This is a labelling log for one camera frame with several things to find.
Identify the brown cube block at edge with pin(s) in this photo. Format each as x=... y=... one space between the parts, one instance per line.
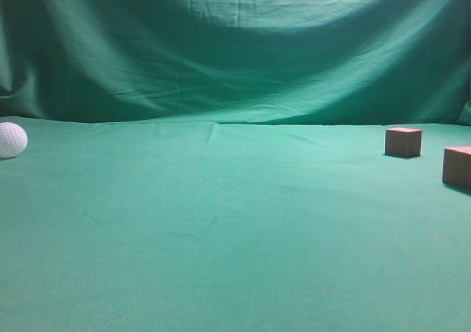
x=456 y=166

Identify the white dimpled golf ball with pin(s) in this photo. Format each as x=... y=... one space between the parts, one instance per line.
x=14 y=140

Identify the green cloth backdrop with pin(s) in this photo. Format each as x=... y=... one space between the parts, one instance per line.
x=219 y=165

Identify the brown wooden cube block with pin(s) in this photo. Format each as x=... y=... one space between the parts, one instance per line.
x=403 y=142

